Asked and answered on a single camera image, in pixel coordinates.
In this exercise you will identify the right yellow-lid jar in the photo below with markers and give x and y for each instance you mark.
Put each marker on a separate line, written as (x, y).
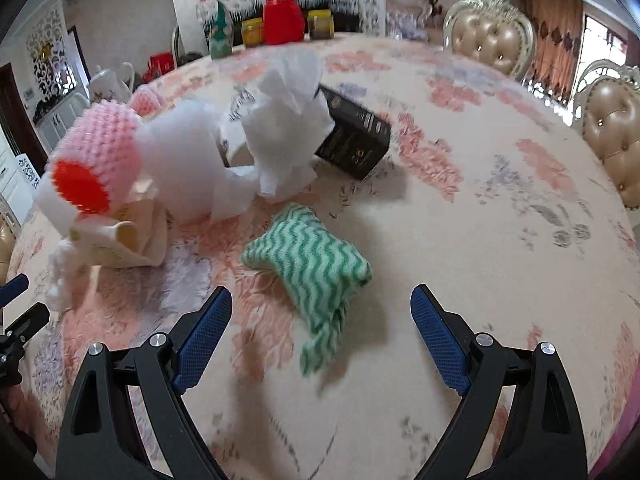
(320, 24)

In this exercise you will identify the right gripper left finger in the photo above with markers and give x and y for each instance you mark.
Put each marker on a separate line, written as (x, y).
(100, 438)

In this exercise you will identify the near beige tufted chair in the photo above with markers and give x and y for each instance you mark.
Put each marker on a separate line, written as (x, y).
(606, 116)

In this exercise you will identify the white tissue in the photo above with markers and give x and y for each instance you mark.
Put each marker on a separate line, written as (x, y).
(287, 123)

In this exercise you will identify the pink foam fruit net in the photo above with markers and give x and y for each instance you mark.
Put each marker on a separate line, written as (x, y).
(97, 162)

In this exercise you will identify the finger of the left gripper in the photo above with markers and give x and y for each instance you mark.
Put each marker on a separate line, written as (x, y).
(21, 331)
(13, 288)

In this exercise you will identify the green patterned bottle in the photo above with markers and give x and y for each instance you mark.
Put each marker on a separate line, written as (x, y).
(220, 32)

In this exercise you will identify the far beige tufted chair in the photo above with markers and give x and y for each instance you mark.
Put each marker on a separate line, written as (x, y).
(492, 32)

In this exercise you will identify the yellow-lid jar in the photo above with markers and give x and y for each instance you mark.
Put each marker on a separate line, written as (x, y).
(252, 32)
(320, 24)

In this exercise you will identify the red thermos jug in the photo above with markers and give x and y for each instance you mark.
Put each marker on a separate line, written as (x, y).
(283, 22)

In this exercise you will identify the floral tablecloth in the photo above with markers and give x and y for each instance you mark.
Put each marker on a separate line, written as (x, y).
(484, 196)

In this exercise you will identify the brown curtain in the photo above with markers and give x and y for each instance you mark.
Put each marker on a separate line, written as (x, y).
(557, 26)

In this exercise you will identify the white floral teapot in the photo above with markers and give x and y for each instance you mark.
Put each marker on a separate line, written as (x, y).
(112, 84)

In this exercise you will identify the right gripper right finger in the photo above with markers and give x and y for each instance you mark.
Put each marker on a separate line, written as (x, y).
(543, 438)

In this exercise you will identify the white plastic packaging bag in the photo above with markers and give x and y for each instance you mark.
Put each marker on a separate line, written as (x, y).
(182, 169)

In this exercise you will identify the yellow cardboard box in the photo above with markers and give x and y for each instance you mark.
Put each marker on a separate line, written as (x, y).
(135, 235)

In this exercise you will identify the beige tufted chair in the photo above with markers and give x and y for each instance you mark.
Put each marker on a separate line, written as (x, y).
(606, 116)
(492, 32)

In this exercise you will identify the left yellow-lid jar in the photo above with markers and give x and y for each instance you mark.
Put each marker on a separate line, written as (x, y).
(252, 32)

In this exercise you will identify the black cardboard box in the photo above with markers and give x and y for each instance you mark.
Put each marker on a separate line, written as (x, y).
(359, 139)

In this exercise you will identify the green white striped cloth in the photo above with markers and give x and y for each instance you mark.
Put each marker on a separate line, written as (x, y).
(320, 272)

